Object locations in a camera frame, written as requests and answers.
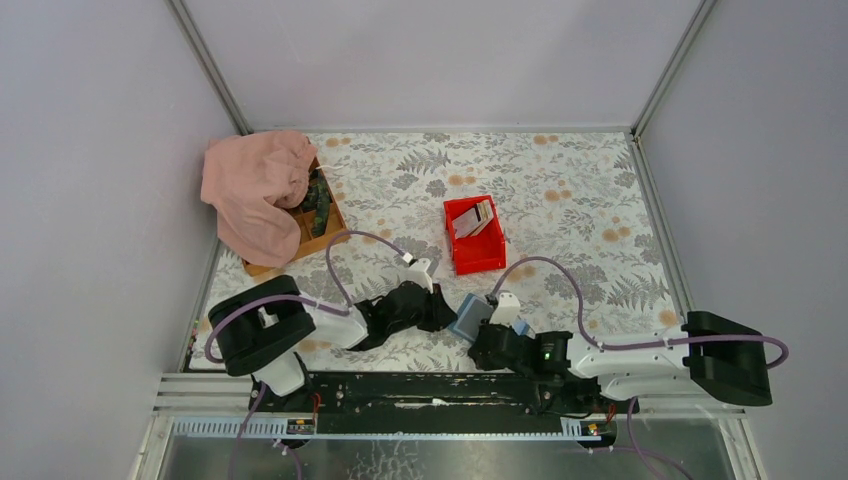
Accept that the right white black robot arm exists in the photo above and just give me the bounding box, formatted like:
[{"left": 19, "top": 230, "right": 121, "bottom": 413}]
[{"left": 468, "top": 311, "right": 773, "bottom": 407}]

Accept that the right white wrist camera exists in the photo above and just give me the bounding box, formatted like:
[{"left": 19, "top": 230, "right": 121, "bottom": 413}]
[{"left": 489, "top": 291, "right": 521, "bottom": 327}]

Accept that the white slotted cable duct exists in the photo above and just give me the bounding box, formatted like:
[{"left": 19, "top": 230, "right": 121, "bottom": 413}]
[{"left": 172, "top": 416, "right": 604, "bottom": 444}]

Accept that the wooden organizer tray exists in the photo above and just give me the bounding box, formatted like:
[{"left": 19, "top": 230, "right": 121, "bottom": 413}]
[{"left": 242, "top": 155, "right": 351, "bottom": 278}]

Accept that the white card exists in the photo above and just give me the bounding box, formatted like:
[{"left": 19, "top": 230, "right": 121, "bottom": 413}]
[{"left": 452, "top": 205, "right": 483, "bottom": 238}]

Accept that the pink cloth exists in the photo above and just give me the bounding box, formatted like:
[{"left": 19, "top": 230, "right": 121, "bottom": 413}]
[{"left": 200, "top": 131, "right": 317, "bottom": 268}]

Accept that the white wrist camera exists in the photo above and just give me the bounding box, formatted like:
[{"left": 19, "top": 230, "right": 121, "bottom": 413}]
[
  {"left": 402, "top": 253, "right": 434, "bottom": 294},
  {"left": 489, "top": 291, "right": 521, "bottom": 327}
]

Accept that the dark green patterned item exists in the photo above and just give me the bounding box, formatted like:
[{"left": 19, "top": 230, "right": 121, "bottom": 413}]
[{"left": 301, "top": 169, "right": 332, "bottom": 237}]

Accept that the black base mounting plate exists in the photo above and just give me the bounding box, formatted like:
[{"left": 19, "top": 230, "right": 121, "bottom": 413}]
[{"left": 249, "top": 372, "right": 629, "bottom": 433}]

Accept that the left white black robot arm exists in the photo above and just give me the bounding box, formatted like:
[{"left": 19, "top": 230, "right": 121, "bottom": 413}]
[{"left": 204, "top": 275, "right": 457, "bottom": 397}]

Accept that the red plastic bin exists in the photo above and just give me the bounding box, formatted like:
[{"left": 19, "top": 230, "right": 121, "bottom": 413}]
[{"left": 443, "top": 195, "right": 507, "bottom": 276}]

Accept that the floral patterned table mat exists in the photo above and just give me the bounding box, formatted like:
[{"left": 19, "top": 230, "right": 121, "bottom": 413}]
[{"left": 188, "top": 130, "right": 690, "bottom": 374}]

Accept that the blue card holder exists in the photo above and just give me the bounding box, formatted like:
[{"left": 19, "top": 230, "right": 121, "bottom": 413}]
[{"left": 448, "top": 294, "right": 535, "bottom": 342}]

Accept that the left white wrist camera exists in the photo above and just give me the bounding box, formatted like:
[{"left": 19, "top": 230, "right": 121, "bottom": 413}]
[{"left": 402, "top": 253, "right": 434, "bottom": 294}]

